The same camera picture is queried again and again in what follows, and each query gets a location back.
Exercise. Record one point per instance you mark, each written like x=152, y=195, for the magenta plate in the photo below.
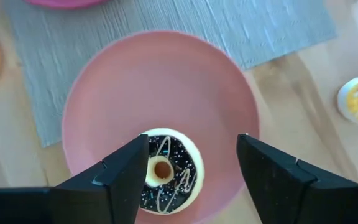
x=67, y=2

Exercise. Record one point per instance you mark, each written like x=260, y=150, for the grey woven placemat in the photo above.
x=228, y=25

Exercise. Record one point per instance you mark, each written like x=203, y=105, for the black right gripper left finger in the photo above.
x=117, y=186

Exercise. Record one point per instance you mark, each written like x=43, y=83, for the chocolate sprinkled donut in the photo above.
x=180, y=155

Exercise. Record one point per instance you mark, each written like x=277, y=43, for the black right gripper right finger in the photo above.
x=278, y=186

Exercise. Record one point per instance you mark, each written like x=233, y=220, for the pale pink plate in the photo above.
x=166, y=93

